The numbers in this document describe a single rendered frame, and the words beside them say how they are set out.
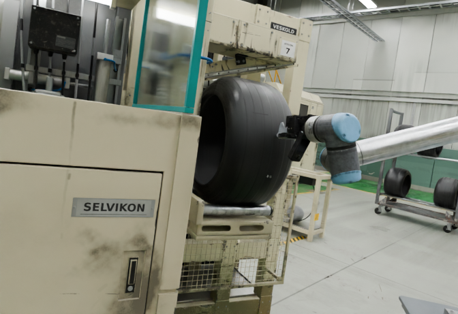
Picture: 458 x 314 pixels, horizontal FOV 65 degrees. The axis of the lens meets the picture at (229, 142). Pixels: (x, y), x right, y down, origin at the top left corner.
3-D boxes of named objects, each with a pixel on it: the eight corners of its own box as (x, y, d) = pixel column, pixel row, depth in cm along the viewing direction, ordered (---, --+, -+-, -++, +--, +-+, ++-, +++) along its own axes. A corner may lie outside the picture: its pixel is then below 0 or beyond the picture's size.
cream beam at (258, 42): (193, 37, 168) (197, 6, 167) (176, 45, 191) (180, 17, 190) (297, 63, 195) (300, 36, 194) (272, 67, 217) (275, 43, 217)
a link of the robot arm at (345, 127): (343, 148, 104) (337, 114, 104) (314, 148, 116) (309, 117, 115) (365, 141, 109) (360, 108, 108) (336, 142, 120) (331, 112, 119)
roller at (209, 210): (194, 209, 147) (197, 217, 144) (197, 201, 145) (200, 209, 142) (266, 210, 163) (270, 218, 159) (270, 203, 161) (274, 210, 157)
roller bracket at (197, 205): (195, 225, 138) (198, 201, 138) (166, 199, 174) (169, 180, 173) (203, 225, 140) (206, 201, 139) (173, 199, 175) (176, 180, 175)
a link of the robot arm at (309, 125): (332, 144, 119) (309, 140, 115) (322, 144, 123) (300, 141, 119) (334, 117, 119) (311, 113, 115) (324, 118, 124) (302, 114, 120)
